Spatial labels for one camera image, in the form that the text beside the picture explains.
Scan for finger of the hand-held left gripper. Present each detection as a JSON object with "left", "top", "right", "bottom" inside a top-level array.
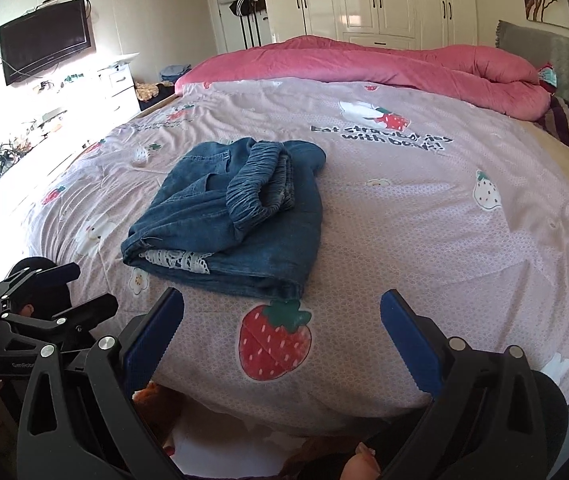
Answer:
[
  {"left": 0, "top": 293, "right": 118, "bottom": 342},
  {"left": 0, "top": 262, "right": 82, "bottom": 307}
]

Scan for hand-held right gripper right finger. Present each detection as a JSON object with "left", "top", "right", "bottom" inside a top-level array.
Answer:
[{"left": 379, "top": 289, "right": 547, "bottom": 480}]

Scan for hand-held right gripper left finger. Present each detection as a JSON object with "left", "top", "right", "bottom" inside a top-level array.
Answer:
[{"left": 17, "top": 287, "right": 185, "bottom": 480}]

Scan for blue denim pants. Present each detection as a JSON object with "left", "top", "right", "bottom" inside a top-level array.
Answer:
[{"left": 120, "top": 137, "right": 327, "bottom": 302}]

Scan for person's right hand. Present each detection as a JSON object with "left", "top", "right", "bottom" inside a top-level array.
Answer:
[{"left": 340, "top": 442, "right": 382, "bottom": 480}]

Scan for orange brown fuzzy cloth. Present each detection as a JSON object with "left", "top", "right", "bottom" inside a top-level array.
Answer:
[{"left": 132, "top": 381, "right": 181, "bottom": 443}]

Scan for pink strawberry printed bed sheet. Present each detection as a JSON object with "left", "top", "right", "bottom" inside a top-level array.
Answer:
[{"left": 0, "top": 77, "right": 569, "bottom": 436}]

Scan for cluttered desk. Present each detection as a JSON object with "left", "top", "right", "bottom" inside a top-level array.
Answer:
[{"left": 0, "top": 105, "right": 92, "bottom": 203}]

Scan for white drawer cabinet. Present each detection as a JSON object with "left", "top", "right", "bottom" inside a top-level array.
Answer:
[{"left": 95, "top": 52, "right": 142, "bottom": 122}]

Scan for yellow floral cloth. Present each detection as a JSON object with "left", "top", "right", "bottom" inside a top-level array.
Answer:
[{"left": 134, "top": 82, "right": 175, "bottom": 107}]

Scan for folded blue clothes pile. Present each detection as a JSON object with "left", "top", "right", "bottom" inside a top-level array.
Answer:
[{"left": 159, "top": 64, "right": 193, "bottom": 84}]

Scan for pink fleece duvet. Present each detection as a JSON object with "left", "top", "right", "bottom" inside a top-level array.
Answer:
[{"left": 174, "top": 35, "right": 552, "bottom": 121}]

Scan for teal red knitted toy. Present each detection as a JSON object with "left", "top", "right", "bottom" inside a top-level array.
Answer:
[{"left": 537, "top": 62, "right": 560, "bottom": 97}]

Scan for white door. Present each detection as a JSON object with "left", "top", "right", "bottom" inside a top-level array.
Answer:
[{"left": 203, "top": 0, "right": 279, "bottom": 55}]

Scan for grey quilted headboard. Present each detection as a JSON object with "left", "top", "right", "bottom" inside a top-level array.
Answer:
[{"left": 494, "top": 20, "right": 569, "bottom": 137}]

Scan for white wardrobe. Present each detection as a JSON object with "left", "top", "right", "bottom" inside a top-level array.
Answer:
[{"left": 259, "top": 0, "right": 480, "bottom": 52}]

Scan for black wall television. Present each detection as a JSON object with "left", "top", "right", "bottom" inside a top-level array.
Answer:
[{"left": 0, "top": 0, "right": 96, "bottom": 87}]

